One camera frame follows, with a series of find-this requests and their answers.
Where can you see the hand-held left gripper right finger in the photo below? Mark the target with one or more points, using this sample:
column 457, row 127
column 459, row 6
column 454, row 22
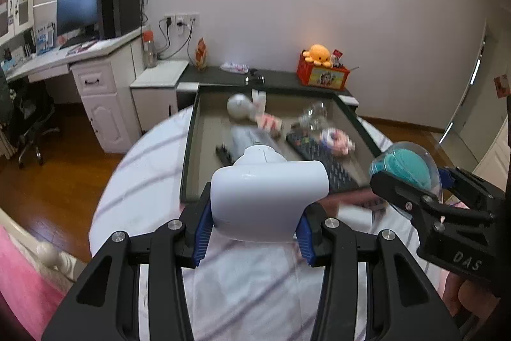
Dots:
column 307, row 241

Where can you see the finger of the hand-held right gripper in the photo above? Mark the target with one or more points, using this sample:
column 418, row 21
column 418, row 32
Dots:
column 403, row 193
column 445, row 177

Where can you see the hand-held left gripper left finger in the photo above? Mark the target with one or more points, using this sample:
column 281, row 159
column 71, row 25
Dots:
column 201, row 233

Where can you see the teal ball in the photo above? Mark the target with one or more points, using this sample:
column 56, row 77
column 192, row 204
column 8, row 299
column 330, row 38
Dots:
column 407, row 163

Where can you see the white plastic device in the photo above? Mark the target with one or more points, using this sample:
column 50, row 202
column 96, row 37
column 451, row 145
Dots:
column 267, row 197

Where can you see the black hair clip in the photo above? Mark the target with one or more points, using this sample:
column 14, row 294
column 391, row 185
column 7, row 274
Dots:
column 224, row 155

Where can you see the pink doll toy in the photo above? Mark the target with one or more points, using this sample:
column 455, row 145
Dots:
column 337, row 141

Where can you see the black remote control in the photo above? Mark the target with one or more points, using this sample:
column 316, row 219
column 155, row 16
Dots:
column 319, row 153

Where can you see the pink storage box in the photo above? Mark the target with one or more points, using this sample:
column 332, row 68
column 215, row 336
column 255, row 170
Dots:
column 207, row 125

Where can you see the clear plastic container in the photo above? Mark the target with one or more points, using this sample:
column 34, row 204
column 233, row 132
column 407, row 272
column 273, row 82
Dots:
column 315, row 115

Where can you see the white plush bunny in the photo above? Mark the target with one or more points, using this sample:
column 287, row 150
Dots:
column 241, row 107

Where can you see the person's right hand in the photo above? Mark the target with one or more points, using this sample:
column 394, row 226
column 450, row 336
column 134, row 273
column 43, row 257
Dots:
column 467, row 297

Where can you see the small white block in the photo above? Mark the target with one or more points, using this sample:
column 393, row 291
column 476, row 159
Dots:
column 356, row 216

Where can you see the round table with striped cloth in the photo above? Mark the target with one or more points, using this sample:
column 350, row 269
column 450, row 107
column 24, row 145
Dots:
column 247, row 293

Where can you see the white door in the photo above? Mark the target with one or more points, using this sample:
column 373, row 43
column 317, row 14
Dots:
column 471, row 105

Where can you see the red toy box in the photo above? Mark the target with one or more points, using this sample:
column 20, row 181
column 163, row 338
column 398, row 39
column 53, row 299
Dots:
column 323, row 77

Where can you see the small red white toy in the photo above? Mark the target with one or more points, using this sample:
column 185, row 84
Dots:
column 337, row 57

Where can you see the white side cabinet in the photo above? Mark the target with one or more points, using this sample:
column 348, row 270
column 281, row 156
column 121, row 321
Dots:
column 155, row 85

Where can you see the orange octopus plush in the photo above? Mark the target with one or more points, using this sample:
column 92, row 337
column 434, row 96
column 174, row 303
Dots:
column 317, row 55

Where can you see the small black item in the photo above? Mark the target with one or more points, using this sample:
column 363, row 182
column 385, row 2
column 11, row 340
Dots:
column 255, row 78

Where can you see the tissue pack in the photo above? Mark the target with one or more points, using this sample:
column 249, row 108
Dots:
column 233, row 67

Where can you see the white desk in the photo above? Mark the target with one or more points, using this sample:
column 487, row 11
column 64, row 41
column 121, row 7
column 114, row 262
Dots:
column 103, row 85

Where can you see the red figurine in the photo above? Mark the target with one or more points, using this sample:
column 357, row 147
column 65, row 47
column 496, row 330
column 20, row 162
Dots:
column 201, row 53

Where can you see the pink bed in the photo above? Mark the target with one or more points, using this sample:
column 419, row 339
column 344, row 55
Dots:
column 24, row 285

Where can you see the bottle with orange cap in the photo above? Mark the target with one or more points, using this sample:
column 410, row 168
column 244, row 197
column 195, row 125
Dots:
column 149, row 51

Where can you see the black office chair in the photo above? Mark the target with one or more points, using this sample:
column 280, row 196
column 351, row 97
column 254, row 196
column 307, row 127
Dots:
column 34, row 117

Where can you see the black computer tower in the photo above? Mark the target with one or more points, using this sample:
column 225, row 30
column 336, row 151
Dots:
column 119, row 9

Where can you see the grey jacket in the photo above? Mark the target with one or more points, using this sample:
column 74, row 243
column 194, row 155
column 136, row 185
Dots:
column 3, row 97

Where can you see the blue printed box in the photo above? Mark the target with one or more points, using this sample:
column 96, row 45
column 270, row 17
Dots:
column 44, row 38

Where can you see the black computer monitor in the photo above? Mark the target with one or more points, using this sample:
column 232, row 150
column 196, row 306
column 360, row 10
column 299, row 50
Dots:
column 78, row 9

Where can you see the white hutch cabinet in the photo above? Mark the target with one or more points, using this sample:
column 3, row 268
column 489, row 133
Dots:
column 20, row 5

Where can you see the white bed frame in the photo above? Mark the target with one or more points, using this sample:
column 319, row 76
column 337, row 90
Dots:
column 52, row 255

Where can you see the wall power outlets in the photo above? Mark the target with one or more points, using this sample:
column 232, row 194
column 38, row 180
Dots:
column 181, row 18

